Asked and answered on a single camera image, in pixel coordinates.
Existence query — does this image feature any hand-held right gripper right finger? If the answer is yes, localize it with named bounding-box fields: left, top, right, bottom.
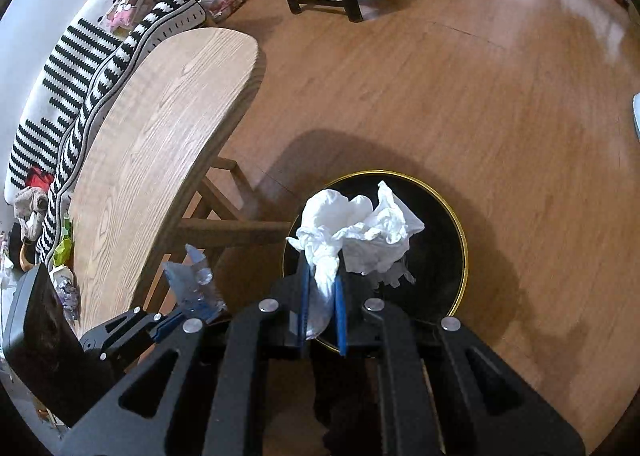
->
left=335, top=276, right=586, bottom=456

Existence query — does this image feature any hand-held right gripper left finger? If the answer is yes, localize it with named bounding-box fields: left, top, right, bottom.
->
left=60, top=261, right=313, bottom=456

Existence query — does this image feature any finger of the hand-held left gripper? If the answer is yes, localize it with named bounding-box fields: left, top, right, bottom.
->
left=80, top=309, right=183, bottom=372

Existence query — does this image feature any crushed clear plastic bottle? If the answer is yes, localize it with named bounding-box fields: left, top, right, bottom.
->
left=164, top=243, right=227, bottom=327

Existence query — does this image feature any white tissue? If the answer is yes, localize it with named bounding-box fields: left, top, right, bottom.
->
left=286, top=181, right=426, bottom=340

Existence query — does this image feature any black bin with gold rim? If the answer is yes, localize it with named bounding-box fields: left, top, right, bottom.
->
left=282, top=170, right=468, bottom=353

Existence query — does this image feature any wooden sofa armrest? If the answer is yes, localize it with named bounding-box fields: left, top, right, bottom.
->
left=19, top=241, right=39, bottom=271

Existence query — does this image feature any beige plush toy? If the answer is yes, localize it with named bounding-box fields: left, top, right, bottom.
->
left=13, top=186, right=50, bottom=243

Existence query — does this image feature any red cloth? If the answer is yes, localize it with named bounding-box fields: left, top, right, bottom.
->
left=26, top=167, right=55, bottom=190

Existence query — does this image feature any black white striped sofa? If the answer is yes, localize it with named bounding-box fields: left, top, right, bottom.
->
left=5, top=0, right=208, bottom=264

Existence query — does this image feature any clear plastic bag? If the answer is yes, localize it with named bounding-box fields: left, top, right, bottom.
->
left=201, top=0, right=246, bottom=23

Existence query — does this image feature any pink printed cushion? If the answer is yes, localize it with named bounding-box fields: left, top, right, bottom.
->
left=101, top=0, right=157, bottom=33

